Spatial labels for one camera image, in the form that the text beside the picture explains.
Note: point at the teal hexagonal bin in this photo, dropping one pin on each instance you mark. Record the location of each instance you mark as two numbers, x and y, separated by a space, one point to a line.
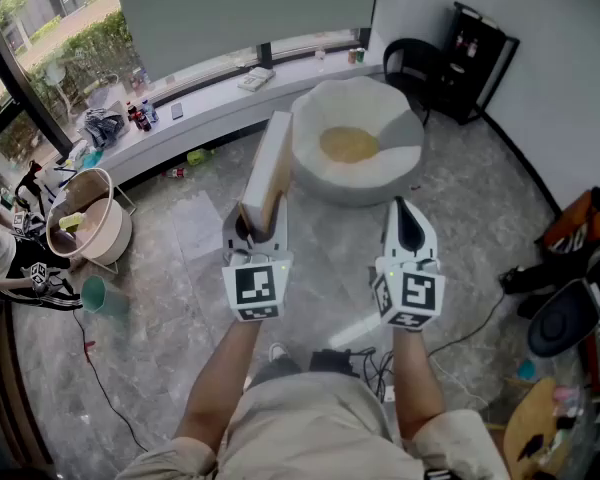
102 295

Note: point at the person's black white shoe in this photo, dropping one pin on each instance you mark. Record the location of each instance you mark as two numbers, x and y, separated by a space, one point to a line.
280 360

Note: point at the orange black bag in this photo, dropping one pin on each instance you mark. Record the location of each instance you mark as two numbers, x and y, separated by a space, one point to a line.
572 223

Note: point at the clear red label bottle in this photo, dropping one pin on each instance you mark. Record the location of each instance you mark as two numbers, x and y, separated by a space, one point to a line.
174 173

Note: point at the black round stool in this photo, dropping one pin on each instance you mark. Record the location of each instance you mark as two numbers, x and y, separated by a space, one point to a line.
555 323

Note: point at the person's left forearm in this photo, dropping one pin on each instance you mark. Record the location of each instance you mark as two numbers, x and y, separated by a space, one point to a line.
220 368

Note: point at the person's right forearm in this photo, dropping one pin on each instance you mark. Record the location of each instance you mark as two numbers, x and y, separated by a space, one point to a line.
415 378

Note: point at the white bean bag chair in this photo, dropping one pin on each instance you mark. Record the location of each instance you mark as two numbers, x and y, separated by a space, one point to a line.
355 118

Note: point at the person's beige shirt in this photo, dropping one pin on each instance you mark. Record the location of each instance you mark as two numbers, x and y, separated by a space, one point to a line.
305 428

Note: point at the black chair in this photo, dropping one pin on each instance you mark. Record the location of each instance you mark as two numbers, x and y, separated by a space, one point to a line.
405 58

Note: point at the dark cola bottle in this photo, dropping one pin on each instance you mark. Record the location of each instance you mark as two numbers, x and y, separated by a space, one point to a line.
143 120
132 112

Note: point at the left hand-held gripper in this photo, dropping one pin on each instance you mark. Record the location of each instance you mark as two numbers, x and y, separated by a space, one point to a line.
255 288

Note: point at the black cabinet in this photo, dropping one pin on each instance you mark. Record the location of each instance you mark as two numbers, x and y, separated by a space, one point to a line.
480 83

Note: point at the white window ledge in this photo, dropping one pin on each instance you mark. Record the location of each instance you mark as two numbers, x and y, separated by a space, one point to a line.
215 113

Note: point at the clear plastic bottle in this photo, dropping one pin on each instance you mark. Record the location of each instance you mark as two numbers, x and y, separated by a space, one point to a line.
320 54

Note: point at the teal bag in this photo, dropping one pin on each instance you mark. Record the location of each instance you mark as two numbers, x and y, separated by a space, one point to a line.
93 159

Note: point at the orange drink can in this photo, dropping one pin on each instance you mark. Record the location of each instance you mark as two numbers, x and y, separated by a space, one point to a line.
352 56

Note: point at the blue label bottle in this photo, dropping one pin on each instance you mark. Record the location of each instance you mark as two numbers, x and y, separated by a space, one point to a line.
150 111

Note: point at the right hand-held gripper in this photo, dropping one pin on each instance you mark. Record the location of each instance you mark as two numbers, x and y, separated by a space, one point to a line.
415 293

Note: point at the green drink can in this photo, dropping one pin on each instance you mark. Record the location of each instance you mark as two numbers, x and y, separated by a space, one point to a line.
361 55

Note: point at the round wooden table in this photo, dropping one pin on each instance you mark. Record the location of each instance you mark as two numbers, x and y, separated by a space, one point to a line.
530 423

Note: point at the small clear bottle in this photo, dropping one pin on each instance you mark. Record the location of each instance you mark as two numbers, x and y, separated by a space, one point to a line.
473 48

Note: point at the wide grey roller blind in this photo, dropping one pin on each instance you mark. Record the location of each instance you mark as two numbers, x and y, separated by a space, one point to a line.
240 13

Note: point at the green plastic bottle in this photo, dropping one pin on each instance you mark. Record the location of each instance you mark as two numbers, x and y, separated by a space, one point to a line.
199 157

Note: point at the black window frame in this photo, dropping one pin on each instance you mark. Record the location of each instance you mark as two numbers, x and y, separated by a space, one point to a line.
30 83

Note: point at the patterned cloth bag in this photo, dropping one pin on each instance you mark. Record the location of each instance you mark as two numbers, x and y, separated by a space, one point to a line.
104 127

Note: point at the small dark bottle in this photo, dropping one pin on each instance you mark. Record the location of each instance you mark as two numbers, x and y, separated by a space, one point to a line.
459 41

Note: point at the cream round tub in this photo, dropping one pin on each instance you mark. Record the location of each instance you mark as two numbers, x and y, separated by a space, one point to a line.
112 233

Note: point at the black power box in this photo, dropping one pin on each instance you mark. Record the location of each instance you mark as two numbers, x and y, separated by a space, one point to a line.
330 364

